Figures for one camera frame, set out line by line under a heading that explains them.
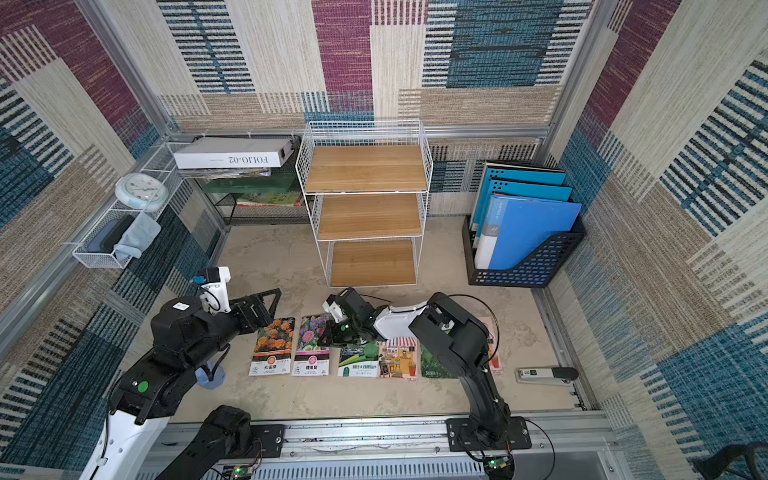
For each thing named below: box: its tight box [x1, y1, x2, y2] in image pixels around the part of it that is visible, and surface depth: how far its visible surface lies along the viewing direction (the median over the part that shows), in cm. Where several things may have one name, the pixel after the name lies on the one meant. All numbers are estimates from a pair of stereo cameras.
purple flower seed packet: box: [291, 314, 330, 377], surface depth 88 cm
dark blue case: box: [87, 215, 135, 253], surface depth 67 cm
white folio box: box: [173, 136, 295, 169], surface depth 81 cm
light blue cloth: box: [114, 212, 162, 262], surface depth 69 cm
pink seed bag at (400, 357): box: [378, 336, 421, 381], surface depth 87 cm
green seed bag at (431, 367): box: [420, 344, 459, 379], surface depth 86 cm
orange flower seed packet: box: [248, 317, 296, 377], surface depth 89 cm
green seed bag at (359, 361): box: [337, 341, 380, 378], surface depth 87 cm
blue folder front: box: [474, 195, 582, 270], surface depth 88 cm
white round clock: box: [114, 173, 169, 213], surface depth 76 cm
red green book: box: [237, 190, 302, 208], surface depth 101 cm
